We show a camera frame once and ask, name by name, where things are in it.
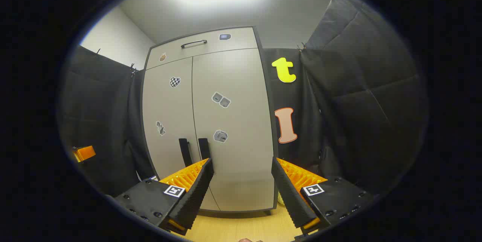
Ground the black backdrop cloth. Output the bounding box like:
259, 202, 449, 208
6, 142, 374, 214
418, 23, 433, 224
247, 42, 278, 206
56, 0, 430, 205

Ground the grey double-door shoe cabinet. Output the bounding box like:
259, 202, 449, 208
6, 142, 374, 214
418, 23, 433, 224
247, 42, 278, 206
141, 26, 279, 218

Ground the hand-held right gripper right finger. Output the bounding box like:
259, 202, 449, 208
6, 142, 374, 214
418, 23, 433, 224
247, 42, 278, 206
271, 156, 375, 237

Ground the grey shoe cabinet door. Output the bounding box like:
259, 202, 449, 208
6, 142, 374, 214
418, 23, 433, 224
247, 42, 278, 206
142, 57, 221, 211
191, 48, 275, 212

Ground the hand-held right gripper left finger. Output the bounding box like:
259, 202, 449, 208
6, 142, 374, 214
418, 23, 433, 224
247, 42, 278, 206
113, 158, 215, 235

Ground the black curved flap handle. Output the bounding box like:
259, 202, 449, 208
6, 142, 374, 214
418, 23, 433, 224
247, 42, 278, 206
181, 40, 207, 49

